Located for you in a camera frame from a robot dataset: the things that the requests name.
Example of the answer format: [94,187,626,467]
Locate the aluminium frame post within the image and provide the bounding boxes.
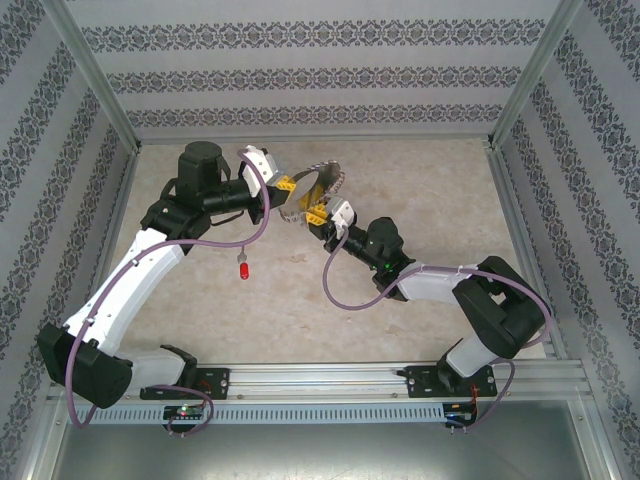
[487,0,585,151]
[39,0,144,154]

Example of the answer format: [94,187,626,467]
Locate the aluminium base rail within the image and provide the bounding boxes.
[47,362,585,402]

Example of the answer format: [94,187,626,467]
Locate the large metal keyring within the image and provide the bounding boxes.
[278,158,347,227]

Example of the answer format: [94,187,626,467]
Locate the aluminium side rail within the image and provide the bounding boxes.
[69,147,144,329]
[487,142,571,364]

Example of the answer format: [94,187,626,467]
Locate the grey metal base panel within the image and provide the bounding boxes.
[49,422,594,480]

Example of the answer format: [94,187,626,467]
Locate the slotted grey cable duct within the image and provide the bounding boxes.
[68,402,446,424]

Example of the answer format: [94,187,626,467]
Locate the aluminium frame leg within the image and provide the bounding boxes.
[12,399,71,480]
[569,399,622,480]

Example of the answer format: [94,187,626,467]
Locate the aluminium frame crossbar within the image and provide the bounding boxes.
[134,132,496,147]

